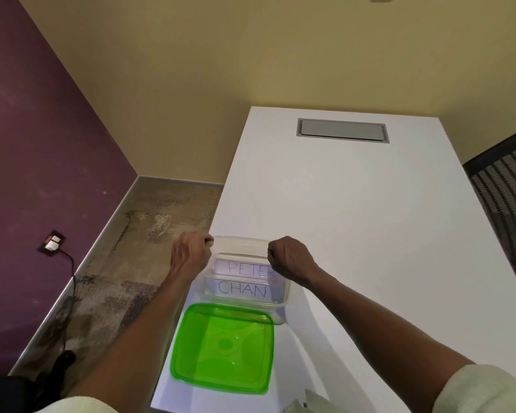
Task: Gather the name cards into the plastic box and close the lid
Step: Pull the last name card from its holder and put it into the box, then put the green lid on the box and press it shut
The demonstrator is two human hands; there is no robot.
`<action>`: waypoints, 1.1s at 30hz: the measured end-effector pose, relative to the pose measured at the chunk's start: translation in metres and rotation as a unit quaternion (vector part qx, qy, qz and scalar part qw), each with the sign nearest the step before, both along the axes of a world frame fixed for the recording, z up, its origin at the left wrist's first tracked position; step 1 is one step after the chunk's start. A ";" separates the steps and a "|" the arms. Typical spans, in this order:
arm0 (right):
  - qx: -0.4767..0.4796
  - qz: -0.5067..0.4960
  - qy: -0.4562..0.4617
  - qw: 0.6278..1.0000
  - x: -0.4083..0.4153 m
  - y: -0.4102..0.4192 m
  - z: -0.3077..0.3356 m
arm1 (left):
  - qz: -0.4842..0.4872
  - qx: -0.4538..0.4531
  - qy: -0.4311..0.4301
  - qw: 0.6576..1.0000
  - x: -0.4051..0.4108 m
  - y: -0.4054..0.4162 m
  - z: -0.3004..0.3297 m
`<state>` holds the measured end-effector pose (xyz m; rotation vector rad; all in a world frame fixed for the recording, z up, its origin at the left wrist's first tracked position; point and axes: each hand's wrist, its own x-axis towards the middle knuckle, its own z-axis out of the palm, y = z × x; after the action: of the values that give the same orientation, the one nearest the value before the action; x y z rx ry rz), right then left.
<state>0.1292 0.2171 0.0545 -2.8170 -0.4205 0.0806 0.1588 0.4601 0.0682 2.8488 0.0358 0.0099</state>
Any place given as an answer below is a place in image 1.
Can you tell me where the person's left forearm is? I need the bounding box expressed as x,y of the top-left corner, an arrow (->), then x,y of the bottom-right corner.
34,271 -> 198,413

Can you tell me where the white paper label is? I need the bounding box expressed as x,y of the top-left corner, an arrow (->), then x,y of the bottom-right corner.
204,258 -> 274,302

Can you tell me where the person's right hand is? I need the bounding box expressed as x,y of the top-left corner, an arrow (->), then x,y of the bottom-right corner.
267,236 -> 319,291

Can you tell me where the clear plastic container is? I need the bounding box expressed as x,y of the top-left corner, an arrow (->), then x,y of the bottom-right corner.
196,235 -> 292,326

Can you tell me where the wall power socket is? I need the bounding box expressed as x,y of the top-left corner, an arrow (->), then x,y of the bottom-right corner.
37,230 -> 67,254

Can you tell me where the person's left hand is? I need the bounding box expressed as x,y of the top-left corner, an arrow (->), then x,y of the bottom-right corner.
171,231 -> 215,282

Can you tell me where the grey table cable hatch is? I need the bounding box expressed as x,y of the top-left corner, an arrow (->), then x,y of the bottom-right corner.
296,118 -> 390,144

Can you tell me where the person's right forearm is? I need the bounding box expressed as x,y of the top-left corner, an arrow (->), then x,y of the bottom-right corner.
301,266 -> 516,413

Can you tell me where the green plastic lid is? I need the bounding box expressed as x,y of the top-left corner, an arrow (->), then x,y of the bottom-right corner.
170,303 -> 275,396

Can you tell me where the black power cable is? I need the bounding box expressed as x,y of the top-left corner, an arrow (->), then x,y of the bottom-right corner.
57,248 -> 76,353

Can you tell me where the black mesh chair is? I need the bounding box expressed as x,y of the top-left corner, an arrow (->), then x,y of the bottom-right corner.
463,123 -> 516,276

